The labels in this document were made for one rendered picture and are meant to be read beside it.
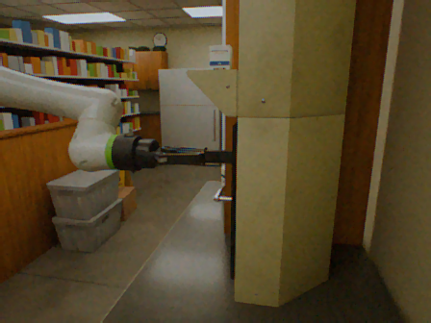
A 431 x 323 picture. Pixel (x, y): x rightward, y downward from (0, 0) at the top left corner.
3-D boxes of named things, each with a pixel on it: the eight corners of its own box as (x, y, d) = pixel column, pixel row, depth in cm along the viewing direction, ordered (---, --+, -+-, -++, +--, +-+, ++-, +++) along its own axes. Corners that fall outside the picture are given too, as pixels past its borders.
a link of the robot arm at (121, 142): (130, 168, 84) (113, 177, 76) (127, 126, 81) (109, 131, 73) (150, 169, 83) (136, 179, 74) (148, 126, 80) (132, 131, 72)
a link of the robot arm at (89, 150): (79, 176, 84) (53, 161, 74) (89, 136, 89) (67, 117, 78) (125, 179, 82) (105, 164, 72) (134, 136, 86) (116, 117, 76)
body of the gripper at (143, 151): (132, 141, 73) (169, 142, 71) (147, 136, 81) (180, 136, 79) (135, 171, 74) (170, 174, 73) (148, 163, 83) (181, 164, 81)
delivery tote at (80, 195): (123, 198, 322) (121, 168, 313) (90, 222, 264) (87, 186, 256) (88, 195, 329) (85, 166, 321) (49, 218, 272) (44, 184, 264)
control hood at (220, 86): (250, 108, 97) (251, 75, 94) (237, 117, 66) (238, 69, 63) (215, 107, 99) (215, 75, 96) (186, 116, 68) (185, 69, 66)
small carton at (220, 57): (232, 72, 78) (232, 47, 76) (229, 71, 73) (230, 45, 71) (213, 72, 78) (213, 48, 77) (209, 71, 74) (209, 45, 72)
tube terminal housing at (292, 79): (319, 248, 104) (342, 1, 85) (337, 315, 73) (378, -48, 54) (246, 241, 108) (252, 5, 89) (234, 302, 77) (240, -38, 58)
